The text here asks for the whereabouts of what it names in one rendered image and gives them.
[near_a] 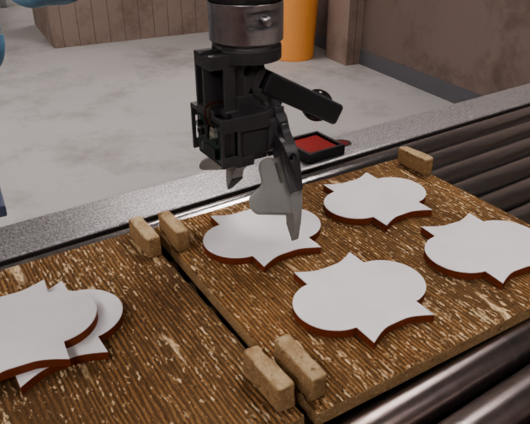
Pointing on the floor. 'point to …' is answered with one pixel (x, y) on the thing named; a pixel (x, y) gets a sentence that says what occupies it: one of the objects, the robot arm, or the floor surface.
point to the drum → (299, 29)
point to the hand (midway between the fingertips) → (264, 211)
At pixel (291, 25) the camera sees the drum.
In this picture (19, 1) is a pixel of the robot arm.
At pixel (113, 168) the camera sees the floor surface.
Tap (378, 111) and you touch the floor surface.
